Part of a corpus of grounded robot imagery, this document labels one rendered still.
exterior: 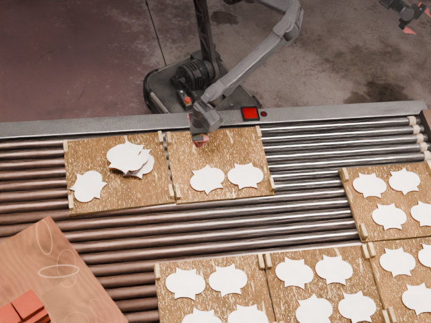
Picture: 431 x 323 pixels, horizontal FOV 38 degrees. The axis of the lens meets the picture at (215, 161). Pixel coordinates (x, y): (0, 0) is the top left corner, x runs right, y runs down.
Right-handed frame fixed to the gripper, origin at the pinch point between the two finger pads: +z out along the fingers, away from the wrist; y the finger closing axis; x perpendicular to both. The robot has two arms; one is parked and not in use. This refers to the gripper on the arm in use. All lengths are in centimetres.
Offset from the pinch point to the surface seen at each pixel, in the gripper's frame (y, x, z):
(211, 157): -5.1, -6.5, 9.0
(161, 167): -8.0, 15.2, 8.8
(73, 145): 6, 50, 8
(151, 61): 140, 1, 102
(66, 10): 191, 54, 101
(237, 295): -66, -6, 9
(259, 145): -0.6, -28.0, 9.1
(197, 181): -16.6, 1.7, 7.8
